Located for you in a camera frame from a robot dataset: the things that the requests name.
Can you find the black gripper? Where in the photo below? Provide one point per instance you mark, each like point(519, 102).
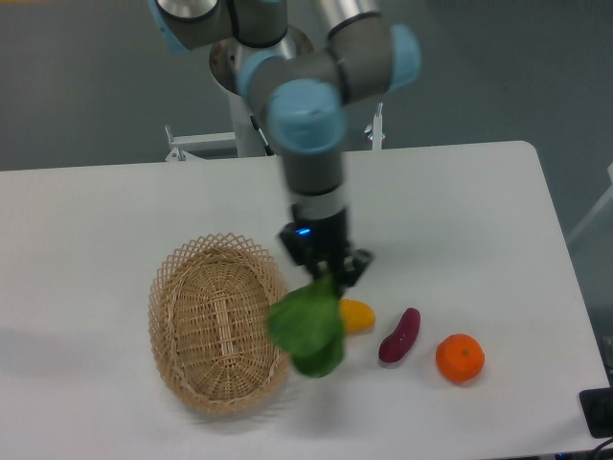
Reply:
point(309, 241)

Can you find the green bok choy vegetable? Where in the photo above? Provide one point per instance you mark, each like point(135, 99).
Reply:
point(307, 325)

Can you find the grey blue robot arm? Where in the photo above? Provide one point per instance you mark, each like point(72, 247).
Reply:
point(298, 104)

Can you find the woven wicker basket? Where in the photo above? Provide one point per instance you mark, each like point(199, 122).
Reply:
point(207, 322)

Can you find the yellow mango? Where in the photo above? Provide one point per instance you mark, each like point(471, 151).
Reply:
point(357, 316)

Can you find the purple sweet potato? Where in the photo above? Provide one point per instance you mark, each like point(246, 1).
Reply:
point(396, 345)

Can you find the orange tangerine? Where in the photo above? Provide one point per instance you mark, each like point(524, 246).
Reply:
point(460, 358)

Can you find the black device at edge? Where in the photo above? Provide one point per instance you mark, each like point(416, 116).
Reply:
point(596, 406)

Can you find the white metal base frame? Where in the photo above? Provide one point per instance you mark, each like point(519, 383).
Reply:
point(225, 144)

